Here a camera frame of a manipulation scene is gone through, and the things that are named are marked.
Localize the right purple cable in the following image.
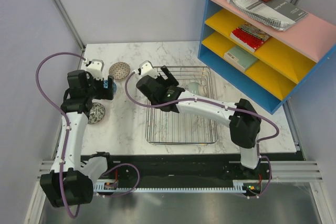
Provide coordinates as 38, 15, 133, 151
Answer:
124, 70, 280, 200

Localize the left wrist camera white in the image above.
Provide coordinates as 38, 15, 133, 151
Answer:
84, 59, 104, 80

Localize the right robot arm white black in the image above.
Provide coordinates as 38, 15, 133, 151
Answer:
135, 61, 261, 179

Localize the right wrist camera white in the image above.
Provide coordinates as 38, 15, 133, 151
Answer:
133, 60, 159, 79

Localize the blue patterned bowl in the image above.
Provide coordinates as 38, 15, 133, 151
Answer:
103, 80, 108, 89

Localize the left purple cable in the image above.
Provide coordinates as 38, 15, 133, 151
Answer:
35, 51, 141, 219

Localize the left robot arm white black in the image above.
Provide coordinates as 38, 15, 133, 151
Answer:
40, 70, 115, 208

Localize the purple cable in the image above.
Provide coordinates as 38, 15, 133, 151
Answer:
124, 70, 280, 200
35, 51, 141, 219

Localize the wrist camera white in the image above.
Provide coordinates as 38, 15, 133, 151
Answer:
84, 59, 104, 80
133, 60, 159, 79

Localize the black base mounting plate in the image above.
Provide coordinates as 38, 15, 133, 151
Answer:
101, 152, 304, 188

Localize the metal wire dish rack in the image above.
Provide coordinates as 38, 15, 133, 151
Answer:
145, 66, 218, 145

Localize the green glass bowl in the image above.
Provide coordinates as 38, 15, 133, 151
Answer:
186, 82, 202, 95

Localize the aluminium frame rail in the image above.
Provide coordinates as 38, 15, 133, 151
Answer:
36, 159, 323, 183

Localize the light blue cable duct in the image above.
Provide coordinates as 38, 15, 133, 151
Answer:
93, 180, 262, 195

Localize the colourful wooden shelf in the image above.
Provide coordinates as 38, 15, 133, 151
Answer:
198, 0, 335, 113

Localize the red patterned book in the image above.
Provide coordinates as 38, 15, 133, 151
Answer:
230, 22, 271, 52

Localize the spiral bound notebook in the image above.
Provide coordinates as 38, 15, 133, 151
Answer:
227, 0, 295, 31

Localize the brown patterned bowl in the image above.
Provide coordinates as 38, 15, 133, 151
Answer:
109, 61, 131, 80

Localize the grey setup guide booklet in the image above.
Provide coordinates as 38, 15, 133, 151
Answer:
244, 0, 309, 31

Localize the light green book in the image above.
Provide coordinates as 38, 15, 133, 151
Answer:
224, 46, 258, 72

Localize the grey patterned bowl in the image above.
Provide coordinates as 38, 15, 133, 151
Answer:
88, 102, 106, 125

